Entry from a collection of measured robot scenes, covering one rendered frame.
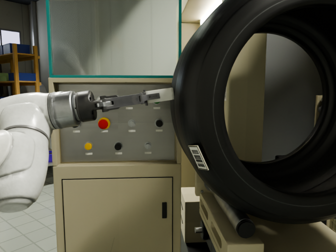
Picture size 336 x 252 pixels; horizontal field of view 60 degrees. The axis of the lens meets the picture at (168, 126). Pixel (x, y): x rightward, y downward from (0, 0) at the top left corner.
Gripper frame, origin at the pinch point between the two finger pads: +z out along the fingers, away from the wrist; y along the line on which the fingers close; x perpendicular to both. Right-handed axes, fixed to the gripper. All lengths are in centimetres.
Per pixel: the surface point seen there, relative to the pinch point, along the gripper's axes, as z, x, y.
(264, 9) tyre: 23.2, -14.5, -12.8
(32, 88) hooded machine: -294, -48, 716
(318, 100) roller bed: 64, 12, 38
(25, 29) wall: -321, -224, 832
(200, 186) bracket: 10.5, 34.0, 23.8
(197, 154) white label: 5.8, 13.5, -11.5
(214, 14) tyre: 14.0, -15.8, -8.2
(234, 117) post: 25.9, 12.2, 26.2
